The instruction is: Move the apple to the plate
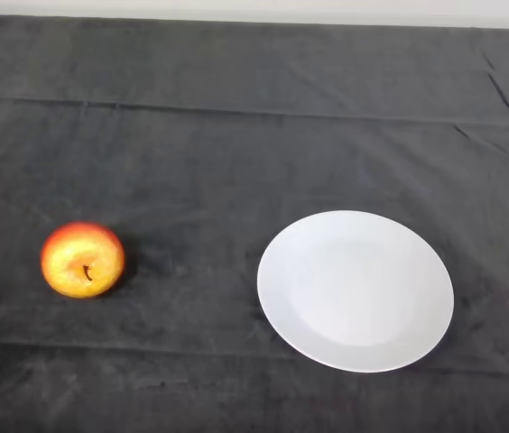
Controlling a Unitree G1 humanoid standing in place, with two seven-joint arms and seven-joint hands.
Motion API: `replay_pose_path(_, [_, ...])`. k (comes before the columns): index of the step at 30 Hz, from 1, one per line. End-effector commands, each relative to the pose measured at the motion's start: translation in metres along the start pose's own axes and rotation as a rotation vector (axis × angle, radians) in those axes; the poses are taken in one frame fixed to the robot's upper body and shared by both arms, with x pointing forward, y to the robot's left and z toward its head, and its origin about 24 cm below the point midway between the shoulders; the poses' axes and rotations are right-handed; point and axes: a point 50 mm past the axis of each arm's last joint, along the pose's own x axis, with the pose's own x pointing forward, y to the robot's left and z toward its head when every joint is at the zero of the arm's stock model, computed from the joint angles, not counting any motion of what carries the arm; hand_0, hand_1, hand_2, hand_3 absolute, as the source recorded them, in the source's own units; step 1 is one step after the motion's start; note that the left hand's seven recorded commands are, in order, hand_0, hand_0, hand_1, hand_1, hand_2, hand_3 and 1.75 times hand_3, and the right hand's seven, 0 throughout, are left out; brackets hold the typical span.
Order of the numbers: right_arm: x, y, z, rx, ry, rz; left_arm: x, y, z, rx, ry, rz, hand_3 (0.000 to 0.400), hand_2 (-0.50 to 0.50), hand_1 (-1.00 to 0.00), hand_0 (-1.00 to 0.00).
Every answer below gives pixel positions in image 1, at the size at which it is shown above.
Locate red yellow apple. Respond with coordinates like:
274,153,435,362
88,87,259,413
40,220,126,299

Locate white round plate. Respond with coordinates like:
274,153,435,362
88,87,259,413
256,209,456,374

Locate black cloth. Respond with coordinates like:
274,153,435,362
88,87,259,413
0,13,509,433

